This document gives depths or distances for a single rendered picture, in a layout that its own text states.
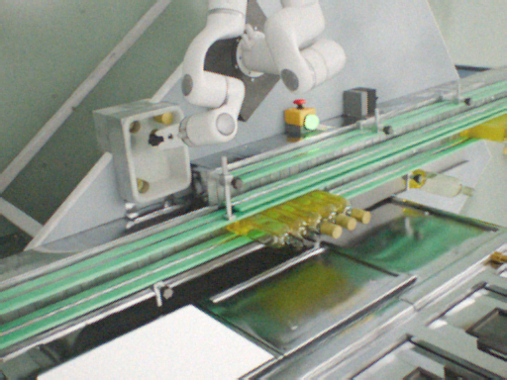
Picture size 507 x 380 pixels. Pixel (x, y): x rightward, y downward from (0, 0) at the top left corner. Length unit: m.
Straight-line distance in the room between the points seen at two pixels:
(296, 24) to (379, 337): 0.74
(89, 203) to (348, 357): 0.74
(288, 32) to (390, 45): 0.91
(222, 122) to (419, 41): 1.28
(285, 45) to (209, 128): 0.28
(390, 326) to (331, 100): 0.90
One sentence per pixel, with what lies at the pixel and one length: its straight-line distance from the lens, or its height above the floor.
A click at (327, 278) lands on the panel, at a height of 1.15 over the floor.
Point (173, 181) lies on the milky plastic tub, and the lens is 1.65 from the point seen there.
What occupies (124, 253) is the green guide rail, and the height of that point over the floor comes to 0.92.
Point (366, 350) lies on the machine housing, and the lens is 1.39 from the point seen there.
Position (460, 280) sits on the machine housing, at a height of 1.39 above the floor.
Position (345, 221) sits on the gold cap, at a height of 1.15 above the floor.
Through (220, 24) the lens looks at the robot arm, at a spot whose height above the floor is 1.07.
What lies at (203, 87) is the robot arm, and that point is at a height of 1.10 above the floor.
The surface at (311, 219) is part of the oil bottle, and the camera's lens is 1.61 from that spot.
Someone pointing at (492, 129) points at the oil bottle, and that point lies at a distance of 2.43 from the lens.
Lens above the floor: 2.14
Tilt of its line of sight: 47 degrees down
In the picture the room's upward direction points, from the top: 108 degrees clockwise
